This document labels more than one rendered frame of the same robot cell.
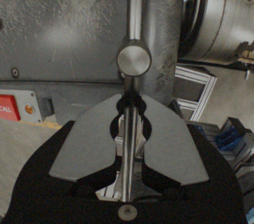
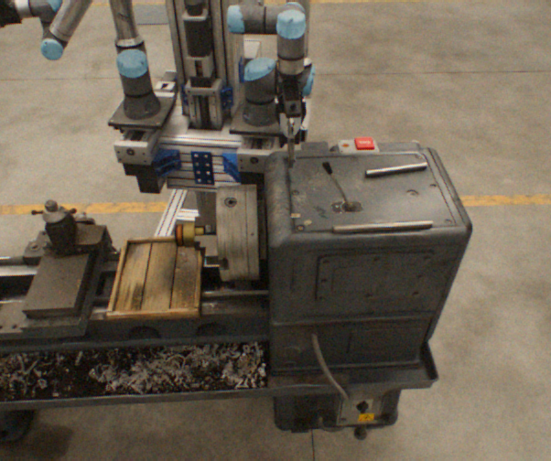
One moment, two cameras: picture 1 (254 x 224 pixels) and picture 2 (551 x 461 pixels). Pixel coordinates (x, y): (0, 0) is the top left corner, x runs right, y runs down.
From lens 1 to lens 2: 143 cm
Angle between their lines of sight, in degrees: 18
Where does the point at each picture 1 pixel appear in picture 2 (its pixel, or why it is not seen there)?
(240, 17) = (232, 190)
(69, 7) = (320, 179)
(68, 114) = (319, 145)
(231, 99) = not seen: hidden behind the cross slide
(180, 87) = not seen: hidden behind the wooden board
